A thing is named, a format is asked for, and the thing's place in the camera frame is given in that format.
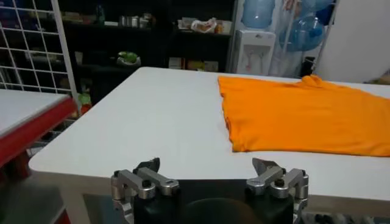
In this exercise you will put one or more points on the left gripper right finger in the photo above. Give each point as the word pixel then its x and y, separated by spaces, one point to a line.
pixel 271 178

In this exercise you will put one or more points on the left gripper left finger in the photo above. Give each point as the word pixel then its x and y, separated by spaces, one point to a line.
pixel 146 179

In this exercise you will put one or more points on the orange t-shirt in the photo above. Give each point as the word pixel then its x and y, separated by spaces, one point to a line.
pixel 304 118

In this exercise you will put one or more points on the green and orange snack bags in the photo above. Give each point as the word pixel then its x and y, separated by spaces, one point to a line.
pixel 84 102

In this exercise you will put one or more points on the white and red medicine box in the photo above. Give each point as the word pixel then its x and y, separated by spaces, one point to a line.
pixel 176 63

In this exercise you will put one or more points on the bowl of green apples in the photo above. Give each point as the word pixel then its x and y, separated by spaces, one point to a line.
pixel 128 58

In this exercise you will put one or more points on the yellow-green medicine box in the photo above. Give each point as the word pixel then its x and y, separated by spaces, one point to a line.
pixel 195 65

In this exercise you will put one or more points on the white and green medicine box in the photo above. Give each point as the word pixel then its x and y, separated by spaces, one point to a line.
pixel 211 66

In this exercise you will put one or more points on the white water dispenser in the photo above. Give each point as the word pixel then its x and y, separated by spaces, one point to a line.
pixel 254 51

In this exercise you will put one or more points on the black shelving unit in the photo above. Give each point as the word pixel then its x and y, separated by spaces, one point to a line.
pixel 152 45

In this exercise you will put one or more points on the red-edged white table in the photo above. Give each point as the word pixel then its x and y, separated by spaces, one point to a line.
pixel 21 109

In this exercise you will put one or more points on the blue water cooler bottle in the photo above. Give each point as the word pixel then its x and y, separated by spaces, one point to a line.
pixel 301 35
pixel 317 5
pixel 258 13

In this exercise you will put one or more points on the white paper cup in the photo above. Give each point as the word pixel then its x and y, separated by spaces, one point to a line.
pixel 227 27

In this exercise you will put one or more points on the flat white box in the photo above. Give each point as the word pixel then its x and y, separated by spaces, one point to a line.
pixel 111 23

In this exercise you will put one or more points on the clear plastic bag with food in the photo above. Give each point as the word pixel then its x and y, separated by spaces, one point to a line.
pixel 203 25

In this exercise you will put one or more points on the teal glass bottle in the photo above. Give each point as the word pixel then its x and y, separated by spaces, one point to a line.
pixel 100 14

